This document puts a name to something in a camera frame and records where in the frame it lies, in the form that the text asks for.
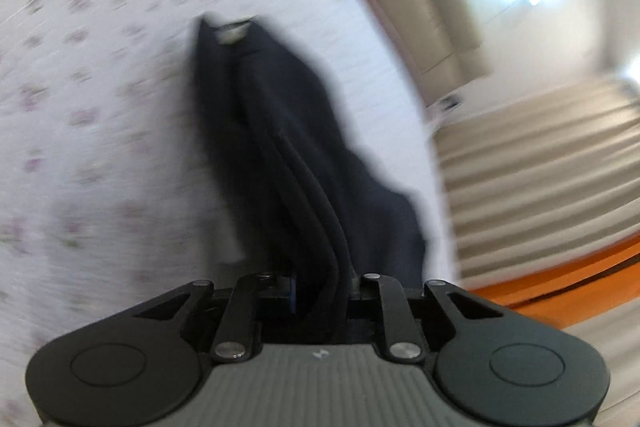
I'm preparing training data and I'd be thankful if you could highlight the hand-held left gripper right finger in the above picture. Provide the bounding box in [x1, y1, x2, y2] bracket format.
[347, 273, 506, 363]

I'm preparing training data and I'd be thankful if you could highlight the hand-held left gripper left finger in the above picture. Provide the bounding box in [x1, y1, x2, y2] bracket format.
[132, 272, 301, 363]

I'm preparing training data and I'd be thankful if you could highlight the black hoodie with white stripes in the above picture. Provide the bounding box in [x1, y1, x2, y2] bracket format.
[192, 14, 428, 343]

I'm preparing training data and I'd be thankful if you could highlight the orange panel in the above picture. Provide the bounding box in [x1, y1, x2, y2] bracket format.
[470, 234, 640, 323]

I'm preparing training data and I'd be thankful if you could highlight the beige pleated curtain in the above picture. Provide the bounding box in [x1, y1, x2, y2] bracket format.
[432, 77, 640, 280]

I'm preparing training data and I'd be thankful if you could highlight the bed with floral sheet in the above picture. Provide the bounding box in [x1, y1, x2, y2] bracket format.
[0, 0, 466, 358]

